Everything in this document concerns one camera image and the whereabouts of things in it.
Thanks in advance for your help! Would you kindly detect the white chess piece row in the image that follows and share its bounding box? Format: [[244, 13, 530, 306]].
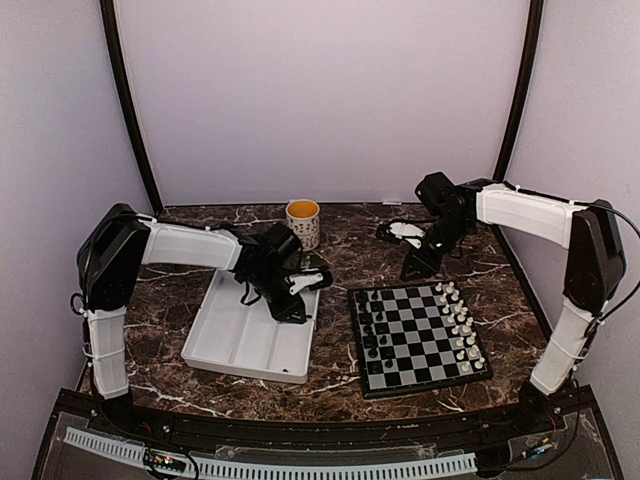
[[432, 281, 489, 378]]

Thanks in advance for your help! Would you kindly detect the white plastic tray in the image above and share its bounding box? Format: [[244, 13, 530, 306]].
[[181, 271, 320, 384]]

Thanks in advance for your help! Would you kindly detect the black frame post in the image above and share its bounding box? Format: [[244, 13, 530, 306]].
[[491, 0, 545, 182], [99, 0, 164, 214]]

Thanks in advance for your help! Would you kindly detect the black front rail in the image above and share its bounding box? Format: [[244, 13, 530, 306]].
[[54, 387, 601, 454]]

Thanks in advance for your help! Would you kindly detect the left black frame post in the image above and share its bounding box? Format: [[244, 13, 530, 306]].
[[99, 0, 164, 214]]

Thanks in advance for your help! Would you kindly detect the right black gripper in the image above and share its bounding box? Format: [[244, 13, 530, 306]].
[[400, 214, 474, 281]]

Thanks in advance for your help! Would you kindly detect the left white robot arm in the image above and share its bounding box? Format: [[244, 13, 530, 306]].
[[77, 204, 318, 436]]

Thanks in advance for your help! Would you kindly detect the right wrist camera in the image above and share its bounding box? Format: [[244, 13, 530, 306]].
[[376, 220, 425, 249]]

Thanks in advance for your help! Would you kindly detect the white slotted cable duct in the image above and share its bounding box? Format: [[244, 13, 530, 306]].
[[63, 427, 477, 479]]

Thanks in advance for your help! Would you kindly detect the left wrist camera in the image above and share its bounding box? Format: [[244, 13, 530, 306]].
[[285, 269, 333, 295]]

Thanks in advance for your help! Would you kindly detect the yellow patterned mug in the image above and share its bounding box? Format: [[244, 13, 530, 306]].
[[285, 199, 320, 251]]

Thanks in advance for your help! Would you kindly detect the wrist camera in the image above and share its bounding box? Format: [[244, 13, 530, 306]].
[[376, 220, 425, 249], [285, 269, 333, 295]]

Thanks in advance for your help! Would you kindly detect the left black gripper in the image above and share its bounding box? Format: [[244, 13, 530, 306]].
[[245, 266, 306, 324]]

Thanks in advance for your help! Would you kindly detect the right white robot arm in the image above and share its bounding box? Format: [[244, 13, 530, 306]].
[[387, 172, 626, 396]]

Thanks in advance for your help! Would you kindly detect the right black frame post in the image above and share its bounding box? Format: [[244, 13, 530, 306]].
[[491, 0, 545, 182]]

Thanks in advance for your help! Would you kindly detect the black white chess board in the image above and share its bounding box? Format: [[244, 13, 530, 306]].
[[347, 282, 493, 400]]

